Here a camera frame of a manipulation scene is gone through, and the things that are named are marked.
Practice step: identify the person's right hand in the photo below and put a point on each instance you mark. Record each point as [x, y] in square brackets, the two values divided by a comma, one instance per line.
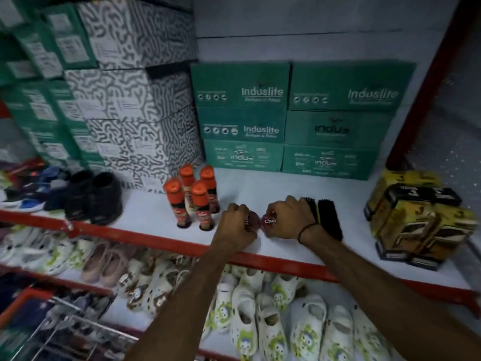
[291, 218]

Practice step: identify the row of white printed clogs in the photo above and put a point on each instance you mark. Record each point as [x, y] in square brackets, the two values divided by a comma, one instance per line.
[244, 315]

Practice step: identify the black shoe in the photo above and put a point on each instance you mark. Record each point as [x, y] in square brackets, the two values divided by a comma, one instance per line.
[106, 201]
[79, 195]

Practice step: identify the yellow and black carton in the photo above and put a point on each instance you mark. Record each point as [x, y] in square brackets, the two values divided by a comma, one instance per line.
[390, 180]
[428, 193]
[402, 225]
[451, 231]

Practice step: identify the bright red polish tin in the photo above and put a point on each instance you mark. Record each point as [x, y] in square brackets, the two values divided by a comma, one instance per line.
[268, 221]

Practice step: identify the blue and white sneaker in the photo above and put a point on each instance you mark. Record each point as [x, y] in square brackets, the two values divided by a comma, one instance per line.
[41, 195]

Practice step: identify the black shoe brush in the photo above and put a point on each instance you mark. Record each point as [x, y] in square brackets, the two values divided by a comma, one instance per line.
[312, 208]
[330, 219]

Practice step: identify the red metal shelf frame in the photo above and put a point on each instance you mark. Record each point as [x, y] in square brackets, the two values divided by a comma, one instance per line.
[150, 238]

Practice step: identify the black wristband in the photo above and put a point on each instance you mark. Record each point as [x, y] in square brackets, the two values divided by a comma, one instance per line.
[306, 229]

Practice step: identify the person's right fingers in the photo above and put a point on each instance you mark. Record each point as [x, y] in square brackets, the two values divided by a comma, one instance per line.
[272, 225]

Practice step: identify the stack of plain green boxes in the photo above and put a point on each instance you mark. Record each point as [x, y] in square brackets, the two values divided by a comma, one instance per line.
[300, 120]

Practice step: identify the person's right forearm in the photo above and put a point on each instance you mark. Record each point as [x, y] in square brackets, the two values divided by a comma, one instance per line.
[379, 293]

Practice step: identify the pink shoe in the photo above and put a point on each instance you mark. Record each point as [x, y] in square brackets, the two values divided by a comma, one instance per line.
[93, 263]
[114, 265]

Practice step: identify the orange cap shoe polish bottle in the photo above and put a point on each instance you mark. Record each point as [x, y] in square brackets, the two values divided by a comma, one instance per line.
[203, 206]
[176, 202]
[209, 184]
[186, 180]

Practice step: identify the person's left forearm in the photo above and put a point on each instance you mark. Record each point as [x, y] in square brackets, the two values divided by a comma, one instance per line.
[188, 308]

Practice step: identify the black white patterned shoe box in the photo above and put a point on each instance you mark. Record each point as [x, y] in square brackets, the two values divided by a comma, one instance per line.
[150, 150]
[131, 95]
[139, 31]

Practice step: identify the dark red polish tin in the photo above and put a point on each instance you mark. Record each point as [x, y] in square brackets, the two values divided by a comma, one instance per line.
[253, 221]

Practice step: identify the person's left fingers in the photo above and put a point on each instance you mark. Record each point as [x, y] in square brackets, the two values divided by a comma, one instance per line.
[242, 218]

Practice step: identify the stack of white-labelled green boxes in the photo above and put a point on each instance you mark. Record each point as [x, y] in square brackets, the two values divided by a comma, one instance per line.
[49, 90]

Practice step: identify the person's left hand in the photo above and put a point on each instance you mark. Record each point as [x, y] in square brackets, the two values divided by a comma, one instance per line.
[231, 229]

